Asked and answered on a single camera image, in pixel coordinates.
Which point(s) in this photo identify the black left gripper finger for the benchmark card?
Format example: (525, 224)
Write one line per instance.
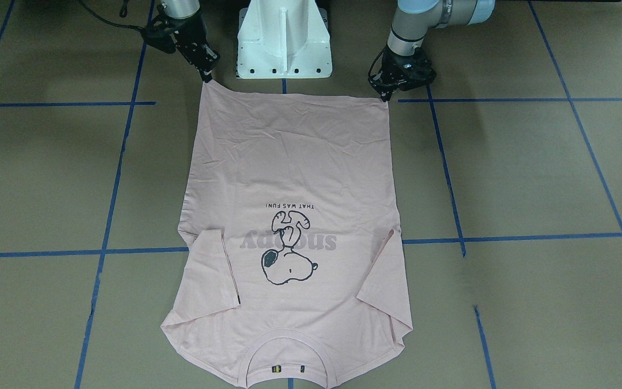
(385, 95)

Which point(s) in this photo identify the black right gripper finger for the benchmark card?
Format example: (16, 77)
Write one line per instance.
(206, 75)

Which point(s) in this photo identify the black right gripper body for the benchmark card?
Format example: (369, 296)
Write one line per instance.
(191, 35)

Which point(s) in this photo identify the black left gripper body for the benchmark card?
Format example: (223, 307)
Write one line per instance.
(392, 61)

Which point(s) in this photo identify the pink Snoopy t-shirt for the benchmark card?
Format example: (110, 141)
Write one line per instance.
(295, 263)

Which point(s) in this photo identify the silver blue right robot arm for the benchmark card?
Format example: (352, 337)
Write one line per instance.
(179, 10)

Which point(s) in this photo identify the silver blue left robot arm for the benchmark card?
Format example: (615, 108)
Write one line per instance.
(413, 19)

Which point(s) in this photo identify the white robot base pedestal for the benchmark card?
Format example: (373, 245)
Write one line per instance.
(283, 39)

